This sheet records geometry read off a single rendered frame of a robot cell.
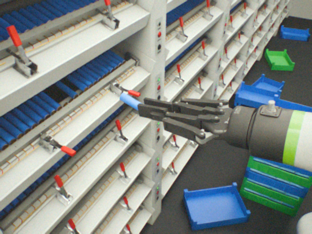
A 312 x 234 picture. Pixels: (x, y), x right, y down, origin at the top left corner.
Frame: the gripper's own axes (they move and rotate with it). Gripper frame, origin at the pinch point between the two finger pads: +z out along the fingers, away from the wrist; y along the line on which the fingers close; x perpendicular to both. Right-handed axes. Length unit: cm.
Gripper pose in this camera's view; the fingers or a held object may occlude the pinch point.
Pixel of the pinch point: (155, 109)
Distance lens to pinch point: 62.4
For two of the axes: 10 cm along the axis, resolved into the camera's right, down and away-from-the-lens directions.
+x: 1.4, 8.3, 5.5
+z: -8.5, -1.9, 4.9
